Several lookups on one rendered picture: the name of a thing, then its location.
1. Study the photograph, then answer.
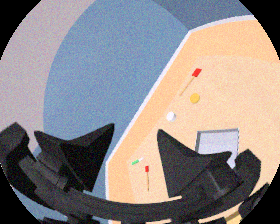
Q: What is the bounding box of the white short cylinder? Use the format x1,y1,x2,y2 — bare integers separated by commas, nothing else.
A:
167,112,177,123

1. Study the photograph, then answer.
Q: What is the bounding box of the yellow flat disc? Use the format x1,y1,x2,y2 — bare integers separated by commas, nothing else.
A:
189,93,200,104

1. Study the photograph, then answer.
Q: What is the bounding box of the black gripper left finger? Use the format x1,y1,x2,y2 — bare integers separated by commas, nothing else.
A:
34,123,115,192

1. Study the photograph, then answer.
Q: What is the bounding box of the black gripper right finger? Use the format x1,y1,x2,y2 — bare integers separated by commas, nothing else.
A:
156,128,233,198

